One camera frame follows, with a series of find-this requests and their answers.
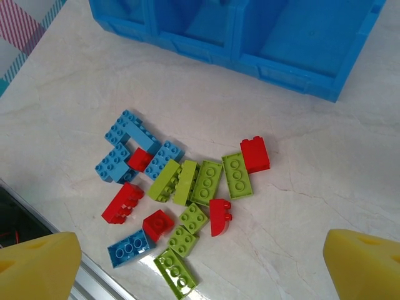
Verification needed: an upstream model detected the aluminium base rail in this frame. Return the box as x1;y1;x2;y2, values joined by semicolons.
0;177;137;300

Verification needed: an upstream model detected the blue long lego brick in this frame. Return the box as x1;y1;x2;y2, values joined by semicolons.
107;229;154;269

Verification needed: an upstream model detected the red curved lego brick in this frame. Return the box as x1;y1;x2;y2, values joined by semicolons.
209;198;233;238

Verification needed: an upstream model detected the small red lego brick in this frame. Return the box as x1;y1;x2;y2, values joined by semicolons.
127;147;154;173

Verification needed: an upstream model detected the red long lego brick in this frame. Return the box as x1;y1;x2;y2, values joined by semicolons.
101;182;145;226

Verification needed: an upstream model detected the red tall lego brick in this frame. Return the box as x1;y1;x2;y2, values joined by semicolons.
239;136;271;174

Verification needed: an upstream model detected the red square lego brick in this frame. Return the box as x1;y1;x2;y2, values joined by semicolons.
142;209;175;241

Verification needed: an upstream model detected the green long lego brick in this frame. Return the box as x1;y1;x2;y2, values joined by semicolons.
221;152;253;199
147;159;182;203
173;159;201;207
153;247;201;300
190;160;223;206

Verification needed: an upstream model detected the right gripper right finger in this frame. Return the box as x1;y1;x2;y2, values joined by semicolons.
323;229;400;300

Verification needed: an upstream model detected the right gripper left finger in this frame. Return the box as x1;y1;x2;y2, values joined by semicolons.
0;231;83;300

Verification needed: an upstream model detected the green square lego brick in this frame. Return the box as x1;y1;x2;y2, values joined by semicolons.
178;202;209;234
167;224;200;258

